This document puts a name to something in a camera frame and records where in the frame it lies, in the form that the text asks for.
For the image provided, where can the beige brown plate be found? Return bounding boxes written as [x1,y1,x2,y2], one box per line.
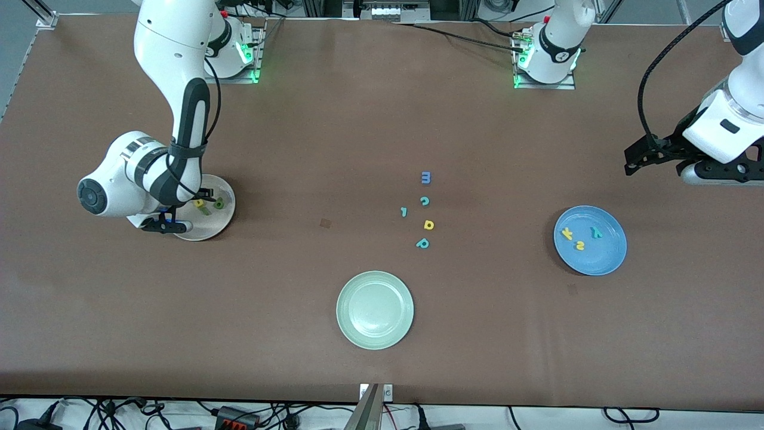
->
[172,174,236,241]

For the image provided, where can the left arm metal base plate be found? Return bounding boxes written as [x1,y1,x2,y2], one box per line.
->
[515,27,577,90]

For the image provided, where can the tangled black cables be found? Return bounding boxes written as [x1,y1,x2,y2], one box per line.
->
[0,396,359,430]

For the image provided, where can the brown table cover mat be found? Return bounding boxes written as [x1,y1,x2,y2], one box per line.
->
[0,13,764,413]

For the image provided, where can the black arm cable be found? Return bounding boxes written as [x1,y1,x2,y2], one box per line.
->
[164,69,222,201]
[636,0,732,141]

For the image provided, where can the grey control device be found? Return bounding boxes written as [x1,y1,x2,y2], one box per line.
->
[343,0,432,23]

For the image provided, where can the aluminium frame post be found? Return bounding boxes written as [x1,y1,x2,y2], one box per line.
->
[24,0,59,29]

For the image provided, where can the black looped cable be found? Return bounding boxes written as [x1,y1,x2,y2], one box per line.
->
[603,407,660,425]

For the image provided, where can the black power strip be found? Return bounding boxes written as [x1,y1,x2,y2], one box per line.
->
[215,406,261,430]

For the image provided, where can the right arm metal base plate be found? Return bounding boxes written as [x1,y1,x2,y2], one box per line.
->
[206,24,264,84]

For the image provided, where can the blue plate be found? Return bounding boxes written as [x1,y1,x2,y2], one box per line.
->
[553,205,627,276]

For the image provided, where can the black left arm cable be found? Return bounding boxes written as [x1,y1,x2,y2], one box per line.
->
[636,0,732,141]

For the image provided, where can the black cable on table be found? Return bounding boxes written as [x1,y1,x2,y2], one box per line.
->
[412,19,526,40]
[391,21,529,56]

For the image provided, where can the aluminium profile bar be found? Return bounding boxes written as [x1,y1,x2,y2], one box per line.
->
[344,383,383,430]

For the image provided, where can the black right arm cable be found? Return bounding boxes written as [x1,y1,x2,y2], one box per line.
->
[164,69,222,201]

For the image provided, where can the pale green plate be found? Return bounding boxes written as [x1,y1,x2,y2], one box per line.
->
[336,271,414,350]

